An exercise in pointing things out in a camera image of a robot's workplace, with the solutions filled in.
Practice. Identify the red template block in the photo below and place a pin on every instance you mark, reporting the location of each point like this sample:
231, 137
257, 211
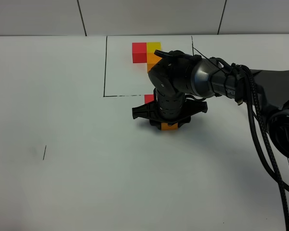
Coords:
139, 52

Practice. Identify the orange template block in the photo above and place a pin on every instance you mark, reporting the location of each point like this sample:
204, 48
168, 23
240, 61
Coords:
152, 60

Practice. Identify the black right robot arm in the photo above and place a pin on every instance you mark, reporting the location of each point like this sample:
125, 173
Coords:
182, 82

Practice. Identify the yellow template block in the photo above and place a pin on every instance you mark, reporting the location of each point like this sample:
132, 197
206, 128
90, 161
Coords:
151, 47

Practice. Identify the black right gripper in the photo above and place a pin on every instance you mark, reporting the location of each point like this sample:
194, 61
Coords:
165, 109

